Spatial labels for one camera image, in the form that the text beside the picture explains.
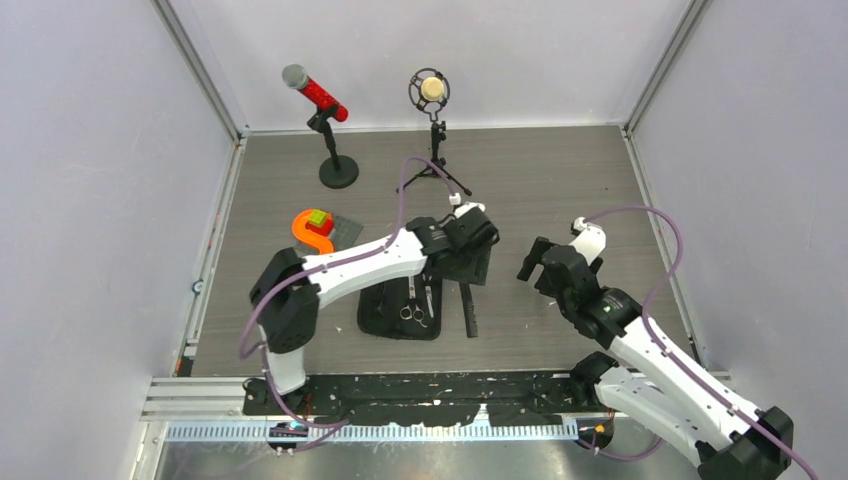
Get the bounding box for red handheld microphone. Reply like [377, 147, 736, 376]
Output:
[281, 64, 349, 122]

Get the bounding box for beige condenser microphone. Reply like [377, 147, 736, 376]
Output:
[408, 67, 450, 111]

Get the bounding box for grey studded base plate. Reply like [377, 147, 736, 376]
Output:
[295, 216, 363, 255]

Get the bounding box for black comb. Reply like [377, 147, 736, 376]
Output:
[459, 283, 479, 338]

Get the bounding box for silver thinning scissors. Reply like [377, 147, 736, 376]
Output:
[399, 279, 434, 329]

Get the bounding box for black tool pouch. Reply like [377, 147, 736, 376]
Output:
[356, 274, 442, 341]

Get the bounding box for black round-base microphone stand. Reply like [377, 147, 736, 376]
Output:
[307, 106, 359, 189]

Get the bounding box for orange curved toy slide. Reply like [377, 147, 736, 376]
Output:
[291, 209, 336, 254]

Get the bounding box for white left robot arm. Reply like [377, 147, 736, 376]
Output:
[248, 202, 499, 414]

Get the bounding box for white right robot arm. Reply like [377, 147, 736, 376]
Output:
[517, 229, 794, 479]

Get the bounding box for black tripod microphone stand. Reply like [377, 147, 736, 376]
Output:
[396, 121, 473, 196]

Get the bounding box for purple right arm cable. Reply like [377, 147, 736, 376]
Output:
[572, 205, 819, 480]

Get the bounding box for lime green toy brick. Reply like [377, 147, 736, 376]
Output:
[309, 209, 332, 228]

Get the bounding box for red toy block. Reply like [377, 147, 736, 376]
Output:
[306, 210, 335, 237]

